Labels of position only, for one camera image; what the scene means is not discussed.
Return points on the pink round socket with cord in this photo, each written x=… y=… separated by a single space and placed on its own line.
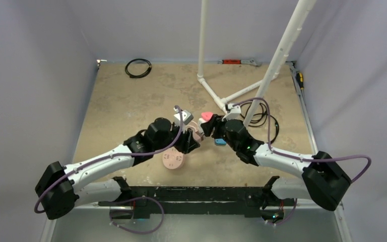
x=173 y=159

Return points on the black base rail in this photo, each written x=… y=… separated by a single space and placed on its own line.
x=250 y=202

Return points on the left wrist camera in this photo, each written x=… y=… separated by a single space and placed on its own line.
x=181 y=117

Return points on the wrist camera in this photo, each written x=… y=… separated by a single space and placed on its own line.
x=181 y=117
x=233 y=111

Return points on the blue plug adapter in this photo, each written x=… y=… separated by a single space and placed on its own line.
x=220 y=142

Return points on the pink plug adapter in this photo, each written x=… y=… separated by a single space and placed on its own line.
x=206 y=116

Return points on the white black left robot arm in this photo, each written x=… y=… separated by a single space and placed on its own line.
x=61 y=188

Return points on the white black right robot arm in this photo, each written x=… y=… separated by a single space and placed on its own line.
x=323 y=180

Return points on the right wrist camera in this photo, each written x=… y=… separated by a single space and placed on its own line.
x=233 y=111

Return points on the white cube power socket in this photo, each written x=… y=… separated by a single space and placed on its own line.
x=201 y=122

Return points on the yellow black screwdriver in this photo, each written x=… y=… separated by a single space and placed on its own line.
x=300 y=81

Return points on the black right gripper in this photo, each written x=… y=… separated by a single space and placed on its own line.
x=210 y=125

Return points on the red handled adjustable wrench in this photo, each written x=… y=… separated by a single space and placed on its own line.
x=251 y=62

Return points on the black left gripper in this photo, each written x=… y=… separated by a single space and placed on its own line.
x=187 y=142

